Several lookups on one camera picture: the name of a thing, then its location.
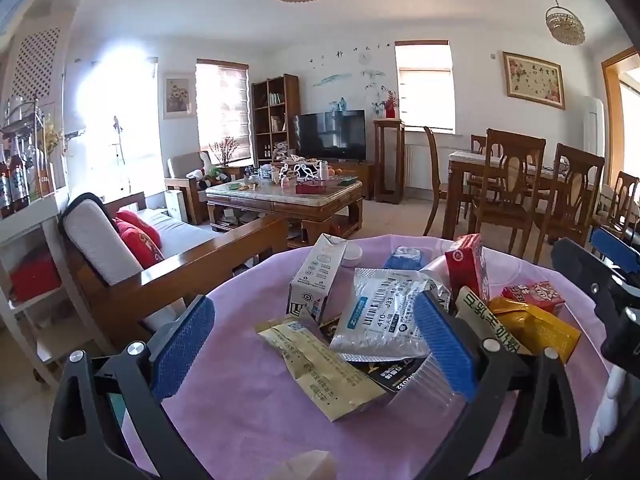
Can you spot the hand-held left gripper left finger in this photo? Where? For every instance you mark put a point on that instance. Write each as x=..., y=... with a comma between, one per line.
x=182, y=345

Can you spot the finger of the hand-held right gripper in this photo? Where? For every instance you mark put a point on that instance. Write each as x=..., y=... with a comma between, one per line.
x=582, y=275
x=617, y=247

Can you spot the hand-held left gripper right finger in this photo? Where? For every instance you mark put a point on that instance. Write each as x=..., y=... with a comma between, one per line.
x=445, y=345

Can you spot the small red drink carton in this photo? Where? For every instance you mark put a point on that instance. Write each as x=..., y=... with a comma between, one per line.
x=532, y=295

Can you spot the silver foil packet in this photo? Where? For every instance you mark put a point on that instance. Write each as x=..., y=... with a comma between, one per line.
x=380, y=315

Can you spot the person's right hand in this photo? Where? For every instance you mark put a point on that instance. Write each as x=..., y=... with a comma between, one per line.
x=609, y=410

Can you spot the beige printed packet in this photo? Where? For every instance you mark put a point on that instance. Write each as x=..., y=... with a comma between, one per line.
x=485, y=320

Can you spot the wooden dining chair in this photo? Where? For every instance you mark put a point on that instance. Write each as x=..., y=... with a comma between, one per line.
x=434, y=170
x=507, y=180
x=622, y=200
x=478, y=144
x=575, y=195

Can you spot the black snack packet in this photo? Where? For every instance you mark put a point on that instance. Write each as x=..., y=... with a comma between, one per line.
x=395, y=377

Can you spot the golden yellow packet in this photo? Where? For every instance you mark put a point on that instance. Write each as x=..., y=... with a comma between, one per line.
x=535, y=327

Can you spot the tall red box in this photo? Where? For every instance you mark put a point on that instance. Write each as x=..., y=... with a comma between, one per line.
x=465, y=270

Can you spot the wooden sofa with grey cushions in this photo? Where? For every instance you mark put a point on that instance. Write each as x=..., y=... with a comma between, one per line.
x=200, y=260

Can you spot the pink tablecloth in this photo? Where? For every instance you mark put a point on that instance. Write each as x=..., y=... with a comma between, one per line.
x=250, y=410

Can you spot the blue tissue packet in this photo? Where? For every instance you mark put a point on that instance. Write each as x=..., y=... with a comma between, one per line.
x=402, y=259

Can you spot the red cushion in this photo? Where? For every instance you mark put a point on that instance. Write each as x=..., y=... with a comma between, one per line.
x=142, y=250
x=140, y=225

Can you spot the white standing air conditioner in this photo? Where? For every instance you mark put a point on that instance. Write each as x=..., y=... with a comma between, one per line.
x=594, y=125

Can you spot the white round lid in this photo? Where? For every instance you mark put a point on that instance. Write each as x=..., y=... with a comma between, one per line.
x=353, y=255

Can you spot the beige snack wrapper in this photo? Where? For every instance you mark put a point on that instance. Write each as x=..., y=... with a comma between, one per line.
x=320, y=375

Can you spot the white waste bin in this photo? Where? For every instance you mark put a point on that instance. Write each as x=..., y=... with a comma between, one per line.
x=176, y=206

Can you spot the white milk carton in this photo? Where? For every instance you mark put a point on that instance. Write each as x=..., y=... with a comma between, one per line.
x=315, y=275

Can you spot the wooden dining table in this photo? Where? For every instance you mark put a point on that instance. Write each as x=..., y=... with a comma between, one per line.
x=460, y=160

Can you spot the wooden coffee table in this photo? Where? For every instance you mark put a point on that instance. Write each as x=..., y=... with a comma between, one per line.
x=280, y=205

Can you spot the wooden armchair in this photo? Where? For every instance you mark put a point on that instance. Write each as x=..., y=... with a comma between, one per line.
x=185, y=170

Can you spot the framed floral picture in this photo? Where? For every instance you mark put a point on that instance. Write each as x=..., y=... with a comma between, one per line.
x=533, y=80

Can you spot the white shelf unit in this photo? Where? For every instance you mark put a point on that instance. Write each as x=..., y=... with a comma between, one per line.
x=30, y=230

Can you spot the wooden television stand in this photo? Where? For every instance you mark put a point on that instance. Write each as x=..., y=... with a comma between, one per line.
x=357, y=175

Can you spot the tall wooden plant stand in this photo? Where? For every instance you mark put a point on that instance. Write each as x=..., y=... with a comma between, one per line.
x=389, y=160

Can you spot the potted bare branch plant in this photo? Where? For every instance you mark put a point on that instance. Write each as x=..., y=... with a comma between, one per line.
x=224, y=152

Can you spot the crystal pendant lamp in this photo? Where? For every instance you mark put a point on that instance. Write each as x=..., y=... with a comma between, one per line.
x=565, y=22

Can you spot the flat screen television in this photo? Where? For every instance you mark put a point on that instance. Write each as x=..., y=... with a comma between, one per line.
x=332, y=135

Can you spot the wooden bookshelf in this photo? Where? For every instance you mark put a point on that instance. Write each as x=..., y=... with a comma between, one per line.
x=275, y=120

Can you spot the red flower vase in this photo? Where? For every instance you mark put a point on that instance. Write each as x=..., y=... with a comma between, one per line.
x=389, y=105

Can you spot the yellow artificial flowers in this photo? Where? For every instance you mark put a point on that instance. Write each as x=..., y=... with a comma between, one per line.
x=52, y=135

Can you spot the sunflower painting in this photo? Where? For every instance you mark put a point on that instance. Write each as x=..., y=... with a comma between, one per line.
x=178, y=96

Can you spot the white wall radiator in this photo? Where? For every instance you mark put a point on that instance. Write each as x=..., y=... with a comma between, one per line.
x=417, y=165

